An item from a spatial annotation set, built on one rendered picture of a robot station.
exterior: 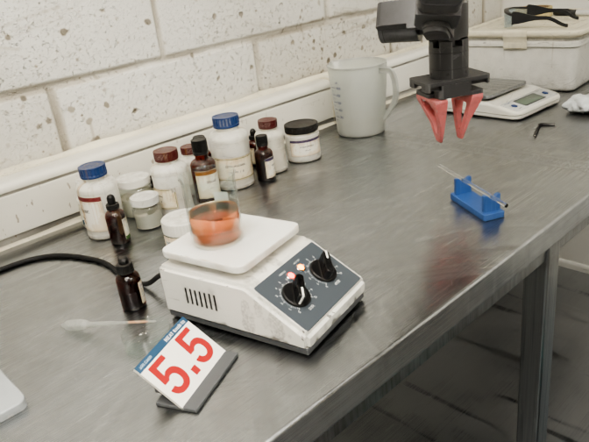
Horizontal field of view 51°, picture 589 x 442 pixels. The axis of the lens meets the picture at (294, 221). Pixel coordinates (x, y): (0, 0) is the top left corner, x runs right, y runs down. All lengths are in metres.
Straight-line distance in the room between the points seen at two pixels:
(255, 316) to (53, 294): 0.33
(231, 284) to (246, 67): 0.73
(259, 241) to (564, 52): 1.08
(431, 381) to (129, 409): 1.14
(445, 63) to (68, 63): 0.61
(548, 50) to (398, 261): 0.93
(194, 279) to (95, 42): 0.57
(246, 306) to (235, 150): 0.48
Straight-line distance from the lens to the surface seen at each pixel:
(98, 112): 1.14
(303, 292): 0.63
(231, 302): 0.66
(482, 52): 1.69
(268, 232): 0.71
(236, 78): 1.30
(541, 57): 1.63
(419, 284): 0.75
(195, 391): 0.62
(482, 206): 0.91
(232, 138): 1.08
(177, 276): 0.70
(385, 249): 0.84
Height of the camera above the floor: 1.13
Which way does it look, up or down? 24 degrees down
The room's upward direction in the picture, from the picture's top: 7 degrees counter-clockwise
